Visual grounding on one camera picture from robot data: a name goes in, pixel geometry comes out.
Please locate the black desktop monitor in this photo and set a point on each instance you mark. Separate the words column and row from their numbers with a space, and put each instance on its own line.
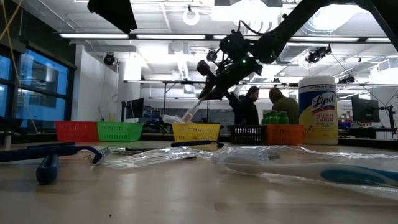
column 135, row 108
column 365, row 109

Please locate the yellow plastic basket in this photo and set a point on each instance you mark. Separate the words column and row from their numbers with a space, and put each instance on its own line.
column 196, row 133

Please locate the round ceiling light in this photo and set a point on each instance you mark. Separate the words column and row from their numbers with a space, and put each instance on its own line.
column 186, row 19

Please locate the clear item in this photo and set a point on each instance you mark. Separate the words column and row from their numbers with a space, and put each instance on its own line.
column 155, row 158

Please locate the blue toothbrush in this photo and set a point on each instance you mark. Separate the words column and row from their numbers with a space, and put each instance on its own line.
column 245, row 165
column 171, row 119

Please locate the LED light bar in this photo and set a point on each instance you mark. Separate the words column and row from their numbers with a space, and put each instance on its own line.
column 171, row 36

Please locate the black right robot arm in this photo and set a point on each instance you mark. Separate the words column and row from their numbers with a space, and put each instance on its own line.
column 289, row 28

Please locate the red plastic basket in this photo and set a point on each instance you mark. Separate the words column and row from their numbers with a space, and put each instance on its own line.
column 76, row 130

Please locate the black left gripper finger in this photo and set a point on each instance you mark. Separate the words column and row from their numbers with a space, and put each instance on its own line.
column 115, row 14

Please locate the person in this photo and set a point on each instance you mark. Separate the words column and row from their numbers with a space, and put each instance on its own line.
column 248, row 107
column 284, row 107

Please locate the red toothbrush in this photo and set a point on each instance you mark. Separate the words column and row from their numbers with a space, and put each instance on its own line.
column 192, row 112

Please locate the orange plastic basket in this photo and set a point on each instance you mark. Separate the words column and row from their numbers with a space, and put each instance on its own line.
column 284, row 134

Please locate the black ceiling light cluster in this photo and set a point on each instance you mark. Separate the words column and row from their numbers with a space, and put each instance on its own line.
column 317, row 54

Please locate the Lysol wipes canister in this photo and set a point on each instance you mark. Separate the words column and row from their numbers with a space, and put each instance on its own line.
column 318, row 115

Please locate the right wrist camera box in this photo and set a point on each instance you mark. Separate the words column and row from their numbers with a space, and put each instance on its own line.
column 203, row 68

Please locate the black ceiling spotlight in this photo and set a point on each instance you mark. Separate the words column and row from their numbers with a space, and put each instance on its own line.
column 211, row 56
column 109, row 59

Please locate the small grey post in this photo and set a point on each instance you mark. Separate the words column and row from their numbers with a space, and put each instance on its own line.
column 7, row 140

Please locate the silver ventilation duct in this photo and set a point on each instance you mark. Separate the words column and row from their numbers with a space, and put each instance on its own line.
column 320, row 21

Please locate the green plastic basket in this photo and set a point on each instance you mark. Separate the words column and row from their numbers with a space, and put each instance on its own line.
column 119, row 130

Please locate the black comb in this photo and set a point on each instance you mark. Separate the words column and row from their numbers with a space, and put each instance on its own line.
column 133, row 150
column 273, row 155

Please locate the black plastic basket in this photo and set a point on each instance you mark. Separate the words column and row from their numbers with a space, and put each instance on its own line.
column 246, row 134

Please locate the large glass window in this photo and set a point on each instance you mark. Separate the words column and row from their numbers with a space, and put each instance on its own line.
column 40, row 74

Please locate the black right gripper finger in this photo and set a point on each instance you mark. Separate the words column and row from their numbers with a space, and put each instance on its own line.
column 211, row 93
column 215, row 82

